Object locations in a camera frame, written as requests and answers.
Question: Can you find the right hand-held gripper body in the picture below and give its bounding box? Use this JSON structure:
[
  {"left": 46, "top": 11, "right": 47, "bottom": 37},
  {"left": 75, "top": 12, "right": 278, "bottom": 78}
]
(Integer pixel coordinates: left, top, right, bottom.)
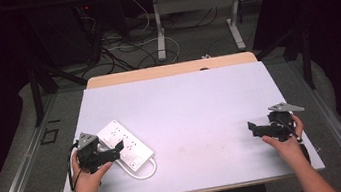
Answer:
[{"left": 265, "top": 98, "right": 310, "bottom": 145}]

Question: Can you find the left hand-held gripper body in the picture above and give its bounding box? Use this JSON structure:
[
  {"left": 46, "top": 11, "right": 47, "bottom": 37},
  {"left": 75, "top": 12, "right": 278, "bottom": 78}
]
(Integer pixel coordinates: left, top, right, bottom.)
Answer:
[{"left": 74, "top": 128, "right": 113, "bottom": 176}]

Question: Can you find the white power strip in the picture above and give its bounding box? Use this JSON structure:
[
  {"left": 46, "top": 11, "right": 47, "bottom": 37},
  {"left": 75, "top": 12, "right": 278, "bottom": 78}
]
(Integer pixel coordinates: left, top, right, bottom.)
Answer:
[{"left": 93, "top": 114, "right": 159, "bottom": 178}]

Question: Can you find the person's right hand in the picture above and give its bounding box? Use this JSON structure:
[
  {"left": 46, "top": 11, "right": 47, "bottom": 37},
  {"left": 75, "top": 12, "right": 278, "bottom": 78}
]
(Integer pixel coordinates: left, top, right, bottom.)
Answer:
[{"left": 258, "top": 112, "right": 310, "bottom": 166}]

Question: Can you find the person's left hand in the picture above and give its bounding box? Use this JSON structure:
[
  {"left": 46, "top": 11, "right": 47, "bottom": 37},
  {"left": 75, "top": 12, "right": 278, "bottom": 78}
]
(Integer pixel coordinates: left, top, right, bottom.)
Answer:
[{"left": 68, "top": 146, "right": 117, "bottom": 192}]

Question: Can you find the white table mat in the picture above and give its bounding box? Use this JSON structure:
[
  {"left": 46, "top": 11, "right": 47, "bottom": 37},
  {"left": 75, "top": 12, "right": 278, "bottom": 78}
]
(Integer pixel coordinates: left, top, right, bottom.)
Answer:
[{"left": 43, "top": 53, "right": 327, "bottom": 192}]

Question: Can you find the black metal stand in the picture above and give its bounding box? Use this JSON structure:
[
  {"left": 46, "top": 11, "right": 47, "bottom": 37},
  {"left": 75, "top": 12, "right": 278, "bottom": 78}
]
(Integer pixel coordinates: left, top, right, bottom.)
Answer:
[
  {"left": 25, "top": 52, "right": 95, "bottom": 128},
  {"left": 250, "top": 19, "right": 319, "bottom": 99}
]

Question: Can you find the dark equipment cabinet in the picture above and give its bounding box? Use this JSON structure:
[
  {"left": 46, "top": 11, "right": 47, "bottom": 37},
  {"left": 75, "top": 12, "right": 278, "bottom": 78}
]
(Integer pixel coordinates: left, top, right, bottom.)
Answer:
[{"left": 23, "top": 0, "right": 106, "bottom": 73}]

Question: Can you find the white desk with metal legs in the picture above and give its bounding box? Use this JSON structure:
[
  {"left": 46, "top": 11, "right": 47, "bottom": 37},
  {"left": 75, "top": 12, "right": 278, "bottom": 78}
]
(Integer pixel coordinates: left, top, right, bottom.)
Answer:
[{"left": 130, "top": 0, "right": 284, "bottom": 66}]

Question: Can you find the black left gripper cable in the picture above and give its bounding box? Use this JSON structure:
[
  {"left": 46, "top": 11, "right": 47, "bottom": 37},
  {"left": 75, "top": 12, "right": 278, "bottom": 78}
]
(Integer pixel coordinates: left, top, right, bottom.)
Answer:
[{"left": 62, "top": 141, "right": 87, "bottom": 192}]

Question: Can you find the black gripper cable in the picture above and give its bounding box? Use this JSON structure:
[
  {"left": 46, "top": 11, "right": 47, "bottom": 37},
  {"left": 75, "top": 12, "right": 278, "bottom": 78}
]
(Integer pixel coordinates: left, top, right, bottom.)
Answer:
[
  {"left": 62, "top": 141, "right": 87, "bottom": 192},
  {"left": 275, "top": 112, "right": 312, "bottom": 167}
]

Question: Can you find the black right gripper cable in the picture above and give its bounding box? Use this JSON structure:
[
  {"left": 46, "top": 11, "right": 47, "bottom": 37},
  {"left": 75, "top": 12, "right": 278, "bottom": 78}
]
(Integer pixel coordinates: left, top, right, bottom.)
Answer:
[{"left": 275, "top": 112, "right": 312, "bottom": 167}]

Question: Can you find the black floor socket frame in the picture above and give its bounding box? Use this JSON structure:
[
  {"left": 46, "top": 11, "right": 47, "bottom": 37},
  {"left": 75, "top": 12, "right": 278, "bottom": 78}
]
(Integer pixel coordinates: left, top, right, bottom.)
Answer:
[{"left": 38, "top": 127, "right": 62, "bottom": 146}]

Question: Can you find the white power strip cable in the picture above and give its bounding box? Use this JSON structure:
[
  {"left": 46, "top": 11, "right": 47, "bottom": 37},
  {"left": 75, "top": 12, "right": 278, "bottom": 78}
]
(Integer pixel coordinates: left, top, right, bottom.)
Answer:
[{"left": 116, "top": 154, "right": 160, "bottom": 184}]

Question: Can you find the tangle of black floor cables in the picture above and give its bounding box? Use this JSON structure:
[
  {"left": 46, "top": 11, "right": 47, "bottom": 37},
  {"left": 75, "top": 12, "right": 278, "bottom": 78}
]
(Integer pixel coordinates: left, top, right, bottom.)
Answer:
[{"left": 71, "top": 0, "right": 227, "bottom": 79}]

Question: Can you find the white floor cable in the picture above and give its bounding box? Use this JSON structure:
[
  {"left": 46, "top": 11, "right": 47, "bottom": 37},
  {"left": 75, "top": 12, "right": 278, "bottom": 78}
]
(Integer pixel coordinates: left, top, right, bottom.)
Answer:
[{"left": 100, "top": 0, "right": 184, "bottom": 74}]

